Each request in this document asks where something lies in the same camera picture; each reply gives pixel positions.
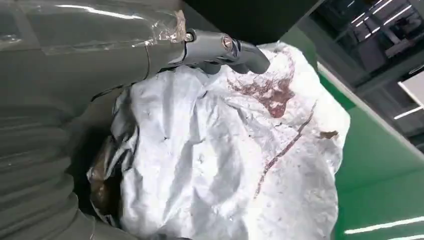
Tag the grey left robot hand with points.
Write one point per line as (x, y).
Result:
(82, 49)

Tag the white parcel bag red print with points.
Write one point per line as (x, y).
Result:
(215, 149)

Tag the green conveyor belt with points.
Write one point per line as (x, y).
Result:
(381, 185)

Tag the black scanner column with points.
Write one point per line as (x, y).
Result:
(258, 16)

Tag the grey metal conveyor frame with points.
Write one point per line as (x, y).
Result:
(364, 106)

